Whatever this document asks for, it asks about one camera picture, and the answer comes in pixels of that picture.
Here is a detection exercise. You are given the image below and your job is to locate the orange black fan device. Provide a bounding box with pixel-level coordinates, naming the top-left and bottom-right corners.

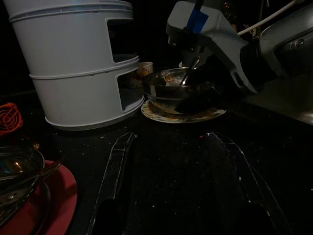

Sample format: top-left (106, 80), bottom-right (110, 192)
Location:
top-left (0, 102), bottom-right (24, 137)

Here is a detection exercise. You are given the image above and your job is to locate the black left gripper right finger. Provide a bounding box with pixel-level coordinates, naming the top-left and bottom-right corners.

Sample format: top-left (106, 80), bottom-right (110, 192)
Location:
top-left (205, 131), bottom-right (294, 235)

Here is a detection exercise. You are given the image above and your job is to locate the pink round mat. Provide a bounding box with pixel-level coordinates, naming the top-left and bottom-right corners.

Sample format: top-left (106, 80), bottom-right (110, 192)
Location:
top-left (0, 160), bottom-right (79, 235)

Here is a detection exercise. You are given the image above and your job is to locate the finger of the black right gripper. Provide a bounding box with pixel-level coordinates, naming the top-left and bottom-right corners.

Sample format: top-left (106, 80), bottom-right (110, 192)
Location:
top-left (176, 87), bottom-right (223, 115)
top-left (186, 65), bottom-right (213, 87)

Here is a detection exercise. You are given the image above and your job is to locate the white power cable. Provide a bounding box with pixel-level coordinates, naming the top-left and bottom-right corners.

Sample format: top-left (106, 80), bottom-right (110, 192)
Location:
top-left (238, 0), bottom-right (297, 35)

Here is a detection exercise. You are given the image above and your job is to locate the steel spoon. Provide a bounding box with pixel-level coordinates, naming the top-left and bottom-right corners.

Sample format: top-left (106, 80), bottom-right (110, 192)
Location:
top-left (179, 56), bottom-right (201, 86)

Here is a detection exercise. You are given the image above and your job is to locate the floral print plate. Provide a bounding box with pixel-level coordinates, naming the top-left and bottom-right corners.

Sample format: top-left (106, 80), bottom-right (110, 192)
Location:
top-left (141, 99), bottom-right (227, 124)

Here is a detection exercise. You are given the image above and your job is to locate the white tiered storage rack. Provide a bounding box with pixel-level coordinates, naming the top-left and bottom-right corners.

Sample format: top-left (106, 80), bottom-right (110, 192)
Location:
top-left (2, 0), bottom-right (145, 130)

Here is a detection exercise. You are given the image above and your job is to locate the white cartoon print mug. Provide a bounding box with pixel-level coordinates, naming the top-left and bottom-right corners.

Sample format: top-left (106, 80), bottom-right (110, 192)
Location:
top-left (127, 62), bottom-right (154, 89)

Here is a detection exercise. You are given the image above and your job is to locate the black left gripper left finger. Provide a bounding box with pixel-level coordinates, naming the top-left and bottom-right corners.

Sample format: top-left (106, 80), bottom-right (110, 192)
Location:
top-left (87, 132), bottom-right (137, 235)

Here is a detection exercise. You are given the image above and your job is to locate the steel bowl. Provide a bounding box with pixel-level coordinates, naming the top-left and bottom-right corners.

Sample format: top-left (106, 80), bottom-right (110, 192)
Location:
top-left (142, 67), bottom-right (221, 108)

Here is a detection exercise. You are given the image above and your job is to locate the steel pot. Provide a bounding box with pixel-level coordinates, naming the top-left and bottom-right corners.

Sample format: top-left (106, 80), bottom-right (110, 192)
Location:
top-left (0, 144), bottom-right (52, 221)

